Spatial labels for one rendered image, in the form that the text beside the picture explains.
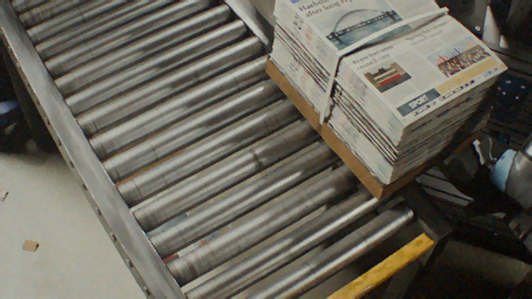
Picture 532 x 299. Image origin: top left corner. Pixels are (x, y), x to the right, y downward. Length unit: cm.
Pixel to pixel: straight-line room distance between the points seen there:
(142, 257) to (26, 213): 110
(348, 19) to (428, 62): 17
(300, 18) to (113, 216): 50
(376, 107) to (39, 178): 145
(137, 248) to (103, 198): 13
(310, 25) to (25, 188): 137
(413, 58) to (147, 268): 61
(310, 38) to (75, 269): 120
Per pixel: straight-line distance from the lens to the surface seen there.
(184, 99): 139
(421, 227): 128
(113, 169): 130
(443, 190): 202
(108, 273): 208
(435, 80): 117
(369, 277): 117
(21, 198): 229
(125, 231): 123
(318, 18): 122
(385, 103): 111
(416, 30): 126
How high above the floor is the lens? 187
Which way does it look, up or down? 55 degrees down
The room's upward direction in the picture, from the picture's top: 4 degrees clockwise
